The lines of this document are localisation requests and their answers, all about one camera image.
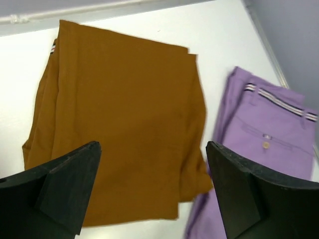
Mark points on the purple shorts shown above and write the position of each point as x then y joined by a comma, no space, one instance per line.
264,123

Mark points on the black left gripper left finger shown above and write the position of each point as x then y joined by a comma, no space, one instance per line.
49,201

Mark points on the mustard brown trousers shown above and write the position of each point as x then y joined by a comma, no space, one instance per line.
142,101

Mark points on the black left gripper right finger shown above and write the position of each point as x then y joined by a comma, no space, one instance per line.
257,202

